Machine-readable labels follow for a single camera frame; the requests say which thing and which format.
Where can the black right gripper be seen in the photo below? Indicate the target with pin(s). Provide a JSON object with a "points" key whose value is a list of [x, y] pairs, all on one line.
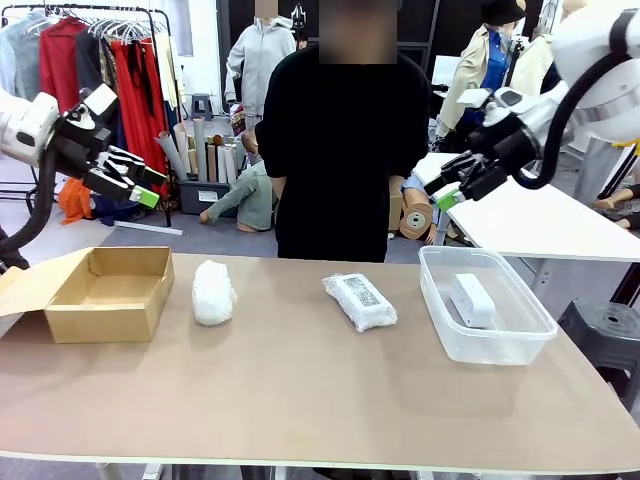
{"points": [[507, 147]]}

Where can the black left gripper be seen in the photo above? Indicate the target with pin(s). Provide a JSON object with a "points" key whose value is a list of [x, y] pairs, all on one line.
{"points": [[80, 147]]}

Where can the white unwrapped digital clock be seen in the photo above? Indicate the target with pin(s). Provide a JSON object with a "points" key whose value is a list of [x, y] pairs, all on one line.
{"points": [[472, 300]]}

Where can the thick bubble-wrapped clock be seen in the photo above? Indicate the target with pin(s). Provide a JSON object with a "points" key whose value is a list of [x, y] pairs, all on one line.
{"points": [[214, 295]]}

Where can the clock with printed label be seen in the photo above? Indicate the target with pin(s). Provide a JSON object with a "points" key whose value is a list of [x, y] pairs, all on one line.
{"points": [[360, 305]]}

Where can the person's right forearm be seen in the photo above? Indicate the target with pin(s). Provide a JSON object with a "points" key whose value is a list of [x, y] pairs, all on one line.
{"points": [[278, 187]]}

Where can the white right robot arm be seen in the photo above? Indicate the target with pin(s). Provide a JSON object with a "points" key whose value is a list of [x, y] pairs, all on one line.
{"points": [[600, 100]]}

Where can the navy blue garment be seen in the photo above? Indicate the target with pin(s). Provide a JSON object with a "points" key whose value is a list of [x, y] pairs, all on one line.
{"points": [[112, 212]]}

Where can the tilted grey cardboard roll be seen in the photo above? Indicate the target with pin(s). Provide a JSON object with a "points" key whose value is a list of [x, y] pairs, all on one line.
{"points": [[172, 157]]}

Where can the black metal clothes rack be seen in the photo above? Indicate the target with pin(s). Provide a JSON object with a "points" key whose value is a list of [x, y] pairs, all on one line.
{"points": [[168, 210]]}

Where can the orange cloth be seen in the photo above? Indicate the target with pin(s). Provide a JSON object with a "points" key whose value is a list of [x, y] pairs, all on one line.
{"points": [[75, 202]]}

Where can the lying mannequin pale blue shirt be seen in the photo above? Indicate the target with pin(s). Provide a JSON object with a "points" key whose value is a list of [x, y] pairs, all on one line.
{"points": [[412, 182]]}

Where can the beige cardboard roll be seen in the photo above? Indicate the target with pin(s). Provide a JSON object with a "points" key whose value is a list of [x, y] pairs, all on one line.
{"points": [[181, 145]]}

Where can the big brown paper roll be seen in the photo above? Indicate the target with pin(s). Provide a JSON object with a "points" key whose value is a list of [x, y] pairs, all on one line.
{"points": [[417, 220]]}

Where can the grey storage bin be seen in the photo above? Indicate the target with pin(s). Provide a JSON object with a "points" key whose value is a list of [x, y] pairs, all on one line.
{"points": [[192, 200]]}

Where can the tall grey cardboard roll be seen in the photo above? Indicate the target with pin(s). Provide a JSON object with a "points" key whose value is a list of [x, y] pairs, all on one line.
{"points": [[200, 150]]}

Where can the long red dress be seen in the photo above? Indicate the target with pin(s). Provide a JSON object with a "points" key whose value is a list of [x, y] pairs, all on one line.
{"points": [[135, 100]]}

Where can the small brown cardboard box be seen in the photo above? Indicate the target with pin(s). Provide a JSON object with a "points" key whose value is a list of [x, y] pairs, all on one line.
{"points": [[394, 210]]}

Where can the brown cardboard roll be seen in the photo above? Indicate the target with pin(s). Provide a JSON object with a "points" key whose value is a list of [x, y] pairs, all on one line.
{"points": [[212, 165]]}

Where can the white paper roll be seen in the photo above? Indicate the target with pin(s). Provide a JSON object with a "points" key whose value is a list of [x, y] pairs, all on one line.
{"points": [[231, 167], [222, 167]]}

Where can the grey plastic stool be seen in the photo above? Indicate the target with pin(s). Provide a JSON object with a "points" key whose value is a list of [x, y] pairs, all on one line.
{"points": [[202, 105]]}

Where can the white monitor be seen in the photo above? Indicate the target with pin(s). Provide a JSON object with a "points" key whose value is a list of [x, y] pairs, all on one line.
{"points": [[445, 70]]}

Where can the cream hanging garment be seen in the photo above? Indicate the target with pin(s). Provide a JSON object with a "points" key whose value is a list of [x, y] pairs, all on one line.
{"points": [[170, 75]]}

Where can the mannequin beige coat black hat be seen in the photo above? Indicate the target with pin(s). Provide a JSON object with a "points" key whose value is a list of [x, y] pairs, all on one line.
{"points": [[480, 65]]}

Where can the black tripod pole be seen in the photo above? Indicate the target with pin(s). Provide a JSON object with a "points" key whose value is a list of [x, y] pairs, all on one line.
{"points": [[511, 65]]}

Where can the dark hanging garment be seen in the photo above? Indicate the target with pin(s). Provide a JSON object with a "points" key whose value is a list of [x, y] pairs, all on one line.
{"points": [[89, 65]]}

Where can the seated mannequin in green sweater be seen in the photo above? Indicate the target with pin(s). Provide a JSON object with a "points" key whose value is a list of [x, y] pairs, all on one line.
{"points": [[250, 195]]}

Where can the person in black sweater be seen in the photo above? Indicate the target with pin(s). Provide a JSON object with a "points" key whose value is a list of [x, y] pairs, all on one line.
{"points": [[345, 150]]}

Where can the mannequin cream vest navy shirt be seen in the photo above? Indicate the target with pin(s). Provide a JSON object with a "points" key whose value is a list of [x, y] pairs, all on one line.
{"points": [[532, 65]]}

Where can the short red garment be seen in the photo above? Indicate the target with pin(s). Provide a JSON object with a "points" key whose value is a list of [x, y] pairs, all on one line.
{"points": [[57, 65]]}

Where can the open brown cardboard box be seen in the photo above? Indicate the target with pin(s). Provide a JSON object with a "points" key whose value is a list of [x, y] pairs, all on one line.
{"points": [[100, 320]]}

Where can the lying bare mannequin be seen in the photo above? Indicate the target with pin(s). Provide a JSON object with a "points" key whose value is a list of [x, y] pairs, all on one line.
{"points": [[612, 206]]}

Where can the pale grey-blue garment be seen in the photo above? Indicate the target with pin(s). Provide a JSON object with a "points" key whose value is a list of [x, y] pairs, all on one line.
{"points": [[20, 55]]}

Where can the clear plastic container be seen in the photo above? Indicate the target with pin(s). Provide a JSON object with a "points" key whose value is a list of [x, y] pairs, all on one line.
{"points": [[500, 350]]}

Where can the black plastic stool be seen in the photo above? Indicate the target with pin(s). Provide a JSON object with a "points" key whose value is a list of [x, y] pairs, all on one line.
{"points": [[610, 325]]}

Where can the white metal floor rail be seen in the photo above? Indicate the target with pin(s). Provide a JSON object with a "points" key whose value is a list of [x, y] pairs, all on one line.
{"points": [[150, 228]]}

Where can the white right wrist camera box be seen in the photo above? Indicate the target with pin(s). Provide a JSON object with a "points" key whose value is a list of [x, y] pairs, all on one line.
{"points": [[492, 114]]}

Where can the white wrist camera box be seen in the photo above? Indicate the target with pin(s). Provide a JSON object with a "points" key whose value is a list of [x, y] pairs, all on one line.
{"points": [[100, 100], [492, 114]]}

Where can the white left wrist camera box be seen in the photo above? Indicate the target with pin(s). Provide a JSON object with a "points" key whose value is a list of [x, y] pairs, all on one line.
{"points": [[100, 100]]}

